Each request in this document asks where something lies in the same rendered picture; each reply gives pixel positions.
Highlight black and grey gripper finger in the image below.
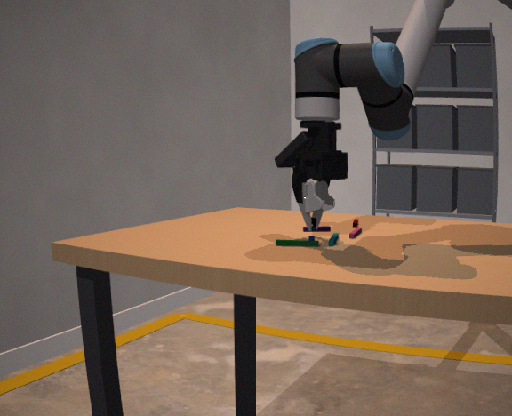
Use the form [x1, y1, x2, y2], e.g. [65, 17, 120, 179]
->
[292, 166, 323, 231]
[311, 180, 335, 230]

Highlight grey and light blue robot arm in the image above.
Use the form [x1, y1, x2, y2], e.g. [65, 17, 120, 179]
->
[275, 0, 454, 168]

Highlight green rod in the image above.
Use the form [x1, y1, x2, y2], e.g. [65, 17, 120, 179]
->
[276, 239, 319, 247]

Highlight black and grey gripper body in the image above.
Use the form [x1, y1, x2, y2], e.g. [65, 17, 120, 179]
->
[294, 121, 348, 181]

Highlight purple rod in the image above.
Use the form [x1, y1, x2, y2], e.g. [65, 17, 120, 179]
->
[303, 226, 331, 232]

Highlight pink rod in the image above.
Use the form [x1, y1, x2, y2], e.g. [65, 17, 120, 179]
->
[349, 228, 362, 238]

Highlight turquoise rod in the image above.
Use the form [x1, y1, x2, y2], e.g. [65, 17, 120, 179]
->
[328, 233, 339, 246]

